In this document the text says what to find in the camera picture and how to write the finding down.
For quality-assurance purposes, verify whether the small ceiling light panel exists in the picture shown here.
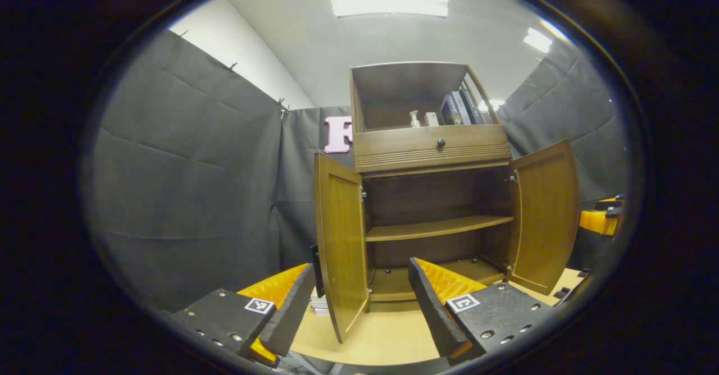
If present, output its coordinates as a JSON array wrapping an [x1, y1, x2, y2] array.
[[524, 27, 554, 53]]

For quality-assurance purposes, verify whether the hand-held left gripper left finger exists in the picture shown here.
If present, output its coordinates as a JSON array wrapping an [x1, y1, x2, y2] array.
[[171, 263, 316, 367]]

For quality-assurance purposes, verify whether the wooden drawer with black knob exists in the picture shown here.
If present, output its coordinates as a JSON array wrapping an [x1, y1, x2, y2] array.
[[353, 124, 513, 173]]

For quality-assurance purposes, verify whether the black backdrop cloth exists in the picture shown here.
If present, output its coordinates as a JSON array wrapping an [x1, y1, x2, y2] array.
[[84, 27, 632, 314]]

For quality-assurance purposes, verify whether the dark blue book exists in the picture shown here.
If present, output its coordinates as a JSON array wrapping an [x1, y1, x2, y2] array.
[[440, 94, 462, 126]]

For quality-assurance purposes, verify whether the large ceiling light panel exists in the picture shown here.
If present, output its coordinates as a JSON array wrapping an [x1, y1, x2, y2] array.
[[326, 0, 450, 18]]

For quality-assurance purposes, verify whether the grey book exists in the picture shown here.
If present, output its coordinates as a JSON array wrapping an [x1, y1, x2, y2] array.
[[451, 91, 474, 125]]

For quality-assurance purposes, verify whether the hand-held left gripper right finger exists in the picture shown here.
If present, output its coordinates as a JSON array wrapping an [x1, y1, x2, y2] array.
[[408, 257, 557, 367]]

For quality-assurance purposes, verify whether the wooden shoe cabinet door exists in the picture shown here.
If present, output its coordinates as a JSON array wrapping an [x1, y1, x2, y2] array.
[[506, 139, 580, 296], [311, 152, 371, 344]]

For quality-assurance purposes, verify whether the wooden double-door shoe cabinet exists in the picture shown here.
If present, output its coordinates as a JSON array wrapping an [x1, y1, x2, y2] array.
[[311, 62, 580, 345]]

